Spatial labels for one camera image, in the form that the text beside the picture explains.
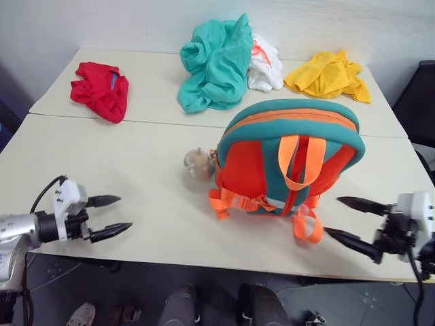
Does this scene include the yellow crumpled garment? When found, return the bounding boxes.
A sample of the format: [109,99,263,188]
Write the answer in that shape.
[282,49,372,104]

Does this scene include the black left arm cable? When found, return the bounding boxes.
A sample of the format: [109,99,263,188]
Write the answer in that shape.
[29,175,67,215]

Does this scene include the black dark rounded shape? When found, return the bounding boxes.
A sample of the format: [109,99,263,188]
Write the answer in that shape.
[237,283,290,326]

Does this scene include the beige plush ball keychain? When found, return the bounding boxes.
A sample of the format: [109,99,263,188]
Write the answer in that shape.
[184,145,215,182]

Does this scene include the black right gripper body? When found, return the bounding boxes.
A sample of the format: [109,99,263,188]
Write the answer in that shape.
[372,203,424,265]

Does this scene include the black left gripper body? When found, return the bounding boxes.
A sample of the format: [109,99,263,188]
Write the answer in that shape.
[64,196,97,244]

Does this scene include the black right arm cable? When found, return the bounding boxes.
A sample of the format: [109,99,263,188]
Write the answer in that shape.
[407,247,428,326]

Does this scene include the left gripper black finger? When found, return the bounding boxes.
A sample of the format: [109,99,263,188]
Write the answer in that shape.
[90,194,122,209]
[90,222,133,244]

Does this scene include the brown shoe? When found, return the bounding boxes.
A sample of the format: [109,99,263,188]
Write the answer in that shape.
[108,305,142,323]

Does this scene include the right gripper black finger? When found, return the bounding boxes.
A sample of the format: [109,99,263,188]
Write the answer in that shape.
[336,196,392,217]
[324,227,378,264]

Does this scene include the dark furniture piece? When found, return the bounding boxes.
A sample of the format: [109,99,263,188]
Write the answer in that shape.
[0,62,24,153]

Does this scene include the grey white shoe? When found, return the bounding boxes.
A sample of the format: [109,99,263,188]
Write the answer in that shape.
[66,302,97,326]

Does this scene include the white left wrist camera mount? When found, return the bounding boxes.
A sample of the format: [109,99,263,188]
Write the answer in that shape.
[51,179,88,240]

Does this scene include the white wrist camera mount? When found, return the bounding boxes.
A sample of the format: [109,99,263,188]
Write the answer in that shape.
[396,190,435,246]
[51,179,88,240]

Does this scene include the orange and teal backpack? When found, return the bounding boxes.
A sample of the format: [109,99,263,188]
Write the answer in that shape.
[208,98,366,245]

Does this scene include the black chair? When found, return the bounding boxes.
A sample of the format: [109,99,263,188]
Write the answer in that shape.
[390,60,435,191]

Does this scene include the teal crumpled garment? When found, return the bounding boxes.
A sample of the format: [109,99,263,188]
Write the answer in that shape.
[177,12,255,115]

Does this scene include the thin black hanging cable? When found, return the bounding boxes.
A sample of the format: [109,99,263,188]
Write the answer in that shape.
[19,251,35,326]

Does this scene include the grey dark rounded shape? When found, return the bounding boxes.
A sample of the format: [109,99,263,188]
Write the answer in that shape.
[164,283,198,326]

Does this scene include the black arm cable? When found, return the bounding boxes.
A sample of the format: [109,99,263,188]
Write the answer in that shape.
[407,247,428,326]
[29,175,67,215]

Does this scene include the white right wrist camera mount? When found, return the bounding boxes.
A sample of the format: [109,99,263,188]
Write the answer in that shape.
[396,190,435,246]

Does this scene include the white garment with orange string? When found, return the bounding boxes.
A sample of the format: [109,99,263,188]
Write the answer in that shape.
[247,33,284,92]

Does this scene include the red crumpled garment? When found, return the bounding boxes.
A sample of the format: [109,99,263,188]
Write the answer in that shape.
[69,61,131,124]

